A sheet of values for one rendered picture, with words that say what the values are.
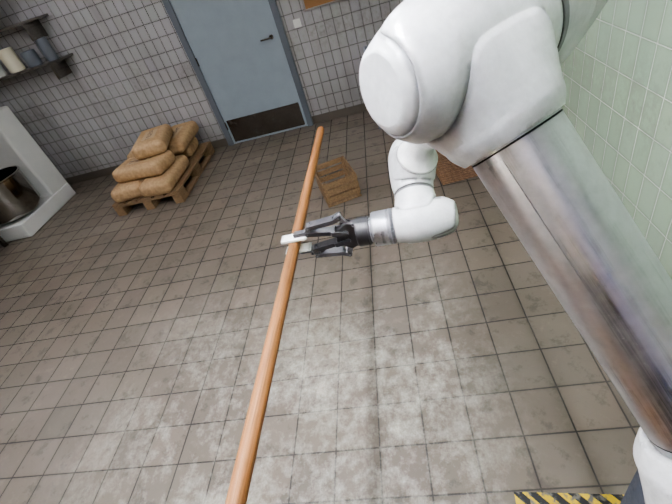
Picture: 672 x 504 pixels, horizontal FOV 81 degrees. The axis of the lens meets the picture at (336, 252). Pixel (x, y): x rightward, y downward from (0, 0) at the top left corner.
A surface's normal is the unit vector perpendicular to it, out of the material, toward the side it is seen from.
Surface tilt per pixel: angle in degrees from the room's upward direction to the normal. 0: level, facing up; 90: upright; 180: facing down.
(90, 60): 90
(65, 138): 90
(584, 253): 67
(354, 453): 0
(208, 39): 90
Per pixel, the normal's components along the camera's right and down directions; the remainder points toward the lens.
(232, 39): -0.04, 0.64
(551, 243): -0.65, 0.44
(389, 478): -0.25, -0.75
